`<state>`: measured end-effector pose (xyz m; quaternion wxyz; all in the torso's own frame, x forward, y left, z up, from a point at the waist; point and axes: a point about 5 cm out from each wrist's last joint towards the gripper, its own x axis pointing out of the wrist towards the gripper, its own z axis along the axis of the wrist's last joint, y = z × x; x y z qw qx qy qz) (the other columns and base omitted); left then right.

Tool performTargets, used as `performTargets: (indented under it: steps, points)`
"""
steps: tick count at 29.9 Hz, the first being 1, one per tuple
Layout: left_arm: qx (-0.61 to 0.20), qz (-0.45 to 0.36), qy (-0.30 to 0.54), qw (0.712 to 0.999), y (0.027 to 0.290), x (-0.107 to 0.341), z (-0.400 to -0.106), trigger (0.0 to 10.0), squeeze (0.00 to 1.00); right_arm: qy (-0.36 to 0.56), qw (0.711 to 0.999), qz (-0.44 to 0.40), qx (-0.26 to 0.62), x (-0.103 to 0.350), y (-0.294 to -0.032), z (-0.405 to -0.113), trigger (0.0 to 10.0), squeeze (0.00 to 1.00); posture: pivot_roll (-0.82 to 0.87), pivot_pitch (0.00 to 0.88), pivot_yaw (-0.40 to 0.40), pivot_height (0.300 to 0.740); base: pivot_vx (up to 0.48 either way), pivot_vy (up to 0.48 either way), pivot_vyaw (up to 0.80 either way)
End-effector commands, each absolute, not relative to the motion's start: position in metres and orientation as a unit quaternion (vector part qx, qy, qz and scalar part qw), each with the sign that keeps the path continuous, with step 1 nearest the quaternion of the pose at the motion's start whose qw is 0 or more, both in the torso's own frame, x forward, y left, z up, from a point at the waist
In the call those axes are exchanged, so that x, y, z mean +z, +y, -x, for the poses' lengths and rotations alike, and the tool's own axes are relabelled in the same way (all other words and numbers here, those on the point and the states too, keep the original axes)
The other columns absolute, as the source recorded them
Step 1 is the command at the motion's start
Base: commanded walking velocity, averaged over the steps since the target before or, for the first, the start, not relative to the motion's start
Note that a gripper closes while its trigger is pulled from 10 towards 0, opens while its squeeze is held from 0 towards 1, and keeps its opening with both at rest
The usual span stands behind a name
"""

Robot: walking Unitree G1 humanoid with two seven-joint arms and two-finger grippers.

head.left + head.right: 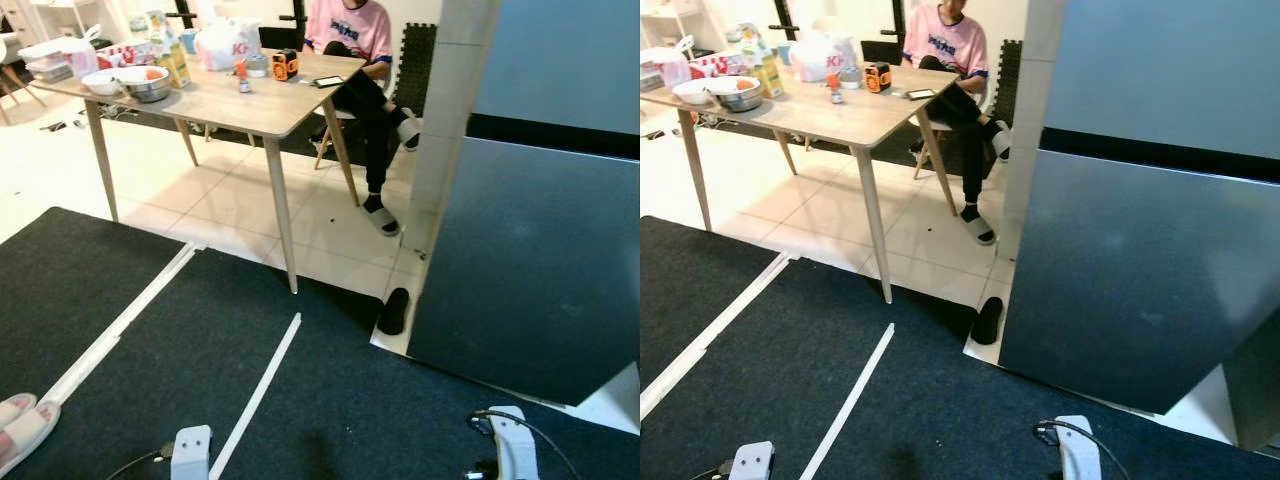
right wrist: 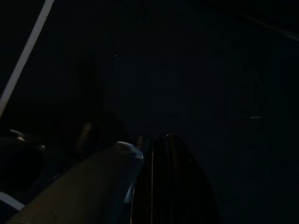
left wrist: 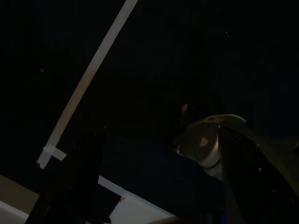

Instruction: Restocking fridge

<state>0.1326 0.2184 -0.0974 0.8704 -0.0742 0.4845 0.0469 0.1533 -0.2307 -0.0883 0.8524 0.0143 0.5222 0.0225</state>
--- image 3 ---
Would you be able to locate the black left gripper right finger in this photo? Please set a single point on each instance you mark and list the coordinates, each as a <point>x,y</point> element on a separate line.
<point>254,186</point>

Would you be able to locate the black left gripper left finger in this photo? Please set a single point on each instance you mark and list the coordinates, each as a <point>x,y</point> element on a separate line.
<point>77,182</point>

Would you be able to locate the short white floor tape piece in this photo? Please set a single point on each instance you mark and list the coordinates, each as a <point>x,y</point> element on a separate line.
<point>58,154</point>

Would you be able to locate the long white floor tape strip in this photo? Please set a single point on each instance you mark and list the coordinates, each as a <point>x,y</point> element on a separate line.
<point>93,63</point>

